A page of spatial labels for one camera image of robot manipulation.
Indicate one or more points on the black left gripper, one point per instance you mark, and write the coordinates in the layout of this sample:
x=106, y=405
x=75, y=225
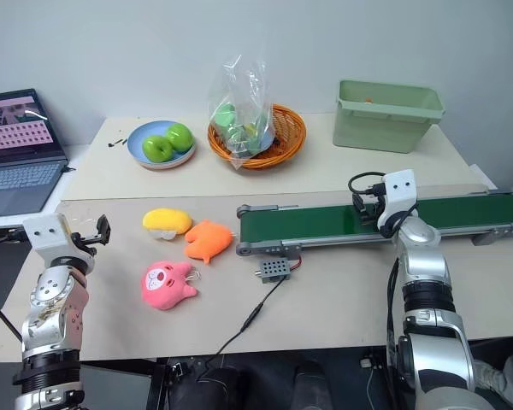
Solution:
x=83, y=244

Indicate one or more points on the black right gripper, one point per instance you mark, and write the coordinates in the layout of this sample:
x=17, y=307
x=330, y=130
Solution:
x=375, y=206

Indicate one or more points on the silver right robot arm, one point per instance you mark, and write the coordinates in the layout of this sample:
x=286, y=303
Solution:
x=425, y=273

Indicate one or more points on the green conveyor belt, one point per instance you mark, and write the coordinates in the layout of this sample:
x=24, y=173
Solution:
x=325, y=220

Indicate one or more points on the grey control box with cable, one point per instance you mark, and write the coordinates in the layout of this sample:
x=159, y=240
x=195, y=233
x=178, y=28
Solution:
x=275, y=270

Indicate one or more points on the yellow plush toy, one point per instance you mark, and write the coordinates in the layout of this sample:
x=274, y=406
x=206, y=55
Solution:
x=166, y=218

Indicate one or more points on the pink plush toy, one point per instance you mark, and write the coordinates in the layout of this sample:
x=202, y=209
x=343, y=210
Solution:
x=164, y=284

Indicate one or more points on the pale green plastic bin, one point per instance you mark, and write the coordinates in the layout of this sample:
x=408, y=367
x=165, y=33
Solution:
x=380, y=124

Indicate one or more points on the small dark stems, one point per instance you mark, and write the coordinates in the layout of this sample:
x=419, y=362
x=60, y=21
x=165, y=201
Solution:
x=116, y=143

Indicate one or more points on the light blue plate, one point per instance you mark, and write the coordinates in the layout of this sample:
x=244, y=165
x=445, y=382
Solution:
x=139, y=143

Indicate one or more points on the green apple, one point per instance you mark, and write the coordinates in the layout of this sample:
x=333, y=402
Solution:
x=157, y=148
x=180, y=136

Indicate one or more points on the orange plush toy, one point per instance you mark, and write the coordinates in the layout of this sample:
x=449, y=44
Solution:
x=207, y=240

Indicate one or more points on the orange woven basket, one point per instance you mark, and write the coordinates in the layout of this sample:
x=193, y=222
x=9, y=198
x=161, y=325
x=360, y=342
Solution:
x=288, y=128

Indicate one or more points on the open laptop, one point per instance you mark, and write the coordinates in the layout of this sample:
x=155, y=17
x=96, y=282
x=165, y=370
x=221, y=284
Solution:
x=17, y=149

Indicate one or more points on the clear plastic bag of toys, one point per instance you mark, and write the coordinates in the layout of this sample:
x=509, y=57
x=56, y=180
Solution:
x=239, y=119

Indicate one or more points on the dark rounded shape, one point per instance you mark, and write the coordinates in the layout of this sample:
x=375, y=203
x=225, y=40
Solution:
x=312, y=386
x=214, y=384

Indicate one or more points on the white sneaker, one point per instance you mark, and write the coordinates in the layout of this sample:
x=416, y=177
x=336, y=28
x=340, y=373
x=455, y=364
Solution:
x=489, y=373

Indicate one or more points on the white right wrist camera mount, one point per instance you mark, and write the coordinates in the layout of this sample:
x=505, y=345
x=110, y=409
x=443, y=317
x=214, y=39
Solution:
x=399, y=188

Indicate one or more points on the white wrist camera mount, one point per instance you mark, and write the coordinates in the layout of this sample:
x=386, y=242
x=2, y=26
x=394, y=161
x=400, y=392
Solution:
x=399, y=188
x=46, y=234

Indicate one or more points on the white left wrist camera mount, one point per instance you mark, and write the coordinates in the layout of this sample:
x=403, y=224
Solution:
x=46, y=234

